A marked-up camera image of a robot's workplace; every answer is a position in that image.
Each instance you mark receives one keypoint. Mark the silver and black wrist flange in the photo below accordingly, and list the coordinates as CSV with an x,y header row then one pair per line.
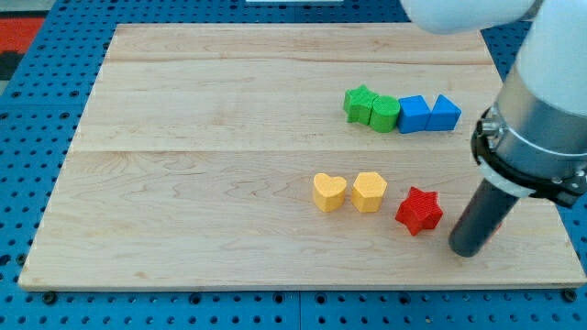
x,y
528,147

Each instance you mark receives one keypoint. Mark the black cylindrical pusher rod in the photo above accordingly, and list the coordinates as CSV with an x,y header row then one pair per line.
x,y
480,219

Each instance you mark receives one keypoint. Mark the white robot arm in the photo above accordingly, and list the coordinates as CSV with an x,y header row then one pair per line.
x,y
552,57

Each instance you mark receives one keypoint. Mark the red star block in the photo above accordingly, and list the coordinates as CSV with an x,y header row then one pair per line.
x,y
419,211

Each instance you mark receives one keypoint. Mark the yellow heart block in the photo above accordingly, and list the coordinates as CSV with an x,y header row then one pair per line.
x,y
329,192

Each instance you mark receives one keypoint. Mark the green star block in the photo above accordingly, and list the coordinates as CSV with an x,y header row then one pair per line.
x,y
358,104

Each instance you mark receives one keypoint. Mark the blue triangle block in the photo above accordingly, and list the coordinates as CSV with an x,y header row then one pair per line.
x,y
444,116

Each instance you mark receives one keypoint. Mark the blue cube block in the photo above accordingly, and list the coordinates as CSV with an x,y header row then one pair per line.
x,y
414,114

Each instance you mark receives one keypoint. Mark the yellow hexagon block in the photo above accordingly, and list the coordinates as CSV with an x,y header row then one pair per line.
x,y
367,192

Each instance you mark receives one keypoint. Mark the green cylinder block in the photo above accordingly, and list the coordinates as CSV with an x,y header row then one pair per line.
x,y
384,113

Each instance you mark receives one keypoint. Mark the light wooden board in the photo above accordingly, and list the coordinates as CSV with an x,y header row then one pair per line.
x,y
192,167

